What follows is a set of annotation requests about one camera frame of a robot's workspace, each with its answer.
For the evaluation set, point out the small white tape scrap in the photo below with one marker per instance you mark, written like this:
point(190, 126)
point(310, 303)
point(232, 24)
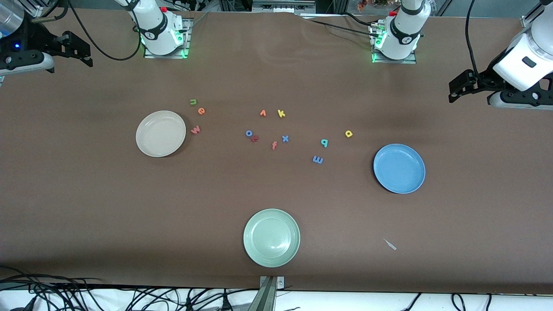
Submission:
point(391, 245)

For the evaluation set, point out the pale green plate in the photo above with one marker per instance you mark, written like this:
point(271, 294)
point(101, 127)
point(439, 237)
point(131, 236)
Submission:
point(271, 238)

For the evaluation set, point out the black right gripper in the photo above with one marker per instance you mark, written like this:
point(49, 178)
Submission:
point(38, 40)

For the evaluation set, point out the grey metal box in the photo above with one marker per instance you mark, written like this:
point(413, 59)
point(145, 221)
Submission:
point(283, 5)

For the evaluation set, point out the blue plate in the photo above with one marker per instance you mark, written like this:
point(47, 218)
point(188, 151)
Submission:
point(399, 168)

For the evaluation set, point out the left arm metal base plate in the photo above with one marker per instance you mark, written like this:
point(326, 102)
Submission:
point(394, 61)

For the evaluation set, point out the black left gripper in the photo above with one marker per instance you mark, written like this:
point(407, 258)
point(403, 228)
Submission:
point(483, 80)

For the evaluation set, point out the beige brown plate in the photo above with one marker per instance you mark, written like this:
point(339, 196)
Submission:
point(160, 134)

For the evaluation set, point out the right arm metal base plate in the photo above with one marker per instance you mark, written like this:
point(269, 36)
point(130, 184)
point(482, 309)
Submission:
point(188, 32)

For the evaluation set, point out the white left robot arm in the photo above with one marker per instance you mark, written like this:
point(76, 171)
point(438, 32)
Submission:
point(404, 34)

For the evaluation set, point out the orange flower decoration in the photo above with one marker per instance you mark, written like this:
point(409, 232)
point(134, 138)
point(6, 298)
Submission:
point(367, 4)

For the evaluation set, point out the blue foam letter m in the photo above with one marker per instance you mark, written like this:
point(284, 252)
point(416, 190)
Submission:
point(317, 160)

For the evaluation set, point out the aluminium frame profile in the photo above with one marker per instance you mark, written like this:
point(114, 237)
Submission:
point(529, 19)
point(33, 11)

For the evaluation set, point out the red foam letter w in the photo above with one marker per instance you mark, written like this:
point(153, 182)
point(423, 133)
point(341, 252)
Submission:
point(195, 129)

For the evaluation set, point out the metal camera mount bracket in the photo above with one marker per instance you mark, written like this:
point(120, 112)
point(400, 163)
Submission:
point(268, 293)

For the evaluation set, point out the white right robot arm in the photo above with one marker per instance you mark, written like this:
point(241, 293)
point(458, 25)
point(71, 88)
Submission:
point(155, 26)

